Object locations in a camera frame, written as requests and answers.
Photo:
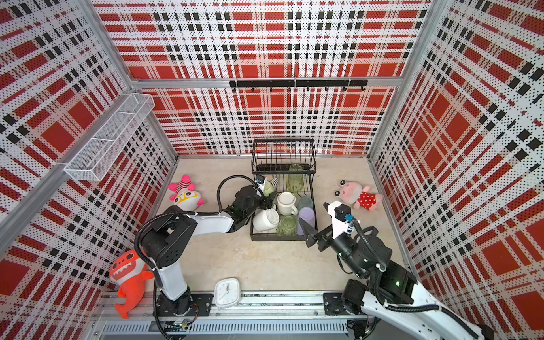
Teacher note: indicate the black wall hook rail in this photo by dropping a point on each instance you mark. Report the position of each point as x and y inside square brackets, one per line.
[298, 83]

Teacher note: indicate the white wire wall basket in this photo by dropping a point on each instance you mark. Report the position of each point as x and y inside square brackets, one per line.
[97, 156]

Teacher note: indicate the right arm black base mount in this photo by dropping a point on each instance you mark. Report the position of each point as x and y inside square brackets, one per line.
[333, 304]

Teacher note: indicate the pink white owl plush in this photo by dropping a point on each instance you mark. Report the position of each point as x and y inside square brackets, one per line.
[185, 195]

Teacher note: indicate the tall green glass cup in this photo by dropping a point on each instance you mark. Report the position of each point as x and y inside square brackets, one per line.
[296, 178]

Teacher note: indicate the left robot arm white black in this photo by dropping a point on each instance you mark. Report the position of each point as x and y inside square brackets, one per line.
[162, 240]

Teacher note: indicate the ribbed grey-green cup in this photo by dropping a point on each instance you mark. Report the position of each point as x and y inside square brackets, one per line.
[275, 181]

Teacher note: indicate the pink pig plush red dress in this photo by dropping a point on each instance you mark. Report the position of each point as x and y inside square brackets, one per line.
[358, 196]

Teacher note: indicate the red monster plush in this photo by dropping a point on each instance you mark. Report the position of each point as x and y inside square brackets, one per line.
[130, 273]

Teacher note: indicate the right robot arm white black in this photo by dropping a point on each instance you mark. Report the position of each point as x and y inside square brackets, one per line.
[381, 287]

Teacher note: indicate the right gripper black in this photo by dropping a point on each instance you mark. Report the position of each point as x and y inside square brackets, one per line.
[309, 239]

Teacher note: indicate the black wire dish rack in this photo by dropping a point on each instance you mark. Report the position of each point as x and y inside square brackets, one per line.
[275, 155]

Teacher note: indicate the white square alarm clock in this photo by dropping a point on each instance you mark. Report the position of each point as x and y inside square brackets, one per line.
[227, 293]

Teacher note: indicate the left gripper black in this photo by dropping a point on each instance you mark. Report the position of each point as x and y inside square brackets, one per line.
[267, 201]

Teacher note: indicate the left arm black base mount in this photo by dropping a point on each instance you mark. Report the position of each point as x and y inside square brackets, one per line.
[195, 304]

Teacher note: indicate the lilac plastic cup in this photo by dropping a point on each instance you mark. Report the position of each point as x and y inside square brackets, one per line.
[308, 215]

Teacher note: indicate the teal textured plastic cup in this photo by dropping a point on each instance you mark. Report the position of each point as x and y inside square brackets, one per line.
[305, 202]

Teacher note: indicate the light green ceramic mug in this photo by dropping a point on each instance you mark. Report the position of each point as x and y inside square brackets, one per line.
[268, 189]

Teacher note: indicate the white mug red inside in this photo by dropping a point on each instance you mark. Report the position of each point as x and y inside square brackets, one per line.
[286, 204]

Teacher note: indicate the green transparent glass mug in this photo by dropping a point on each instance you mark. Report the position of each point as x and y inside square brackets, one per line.
[287, 226]

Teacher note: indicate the white ceramic mug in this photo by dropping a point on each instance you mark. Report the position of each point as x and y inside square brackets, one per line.
[265, 220]

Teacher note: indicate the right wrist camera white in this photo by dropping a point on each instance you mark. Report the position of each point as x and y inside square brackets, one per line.
[341, 223]

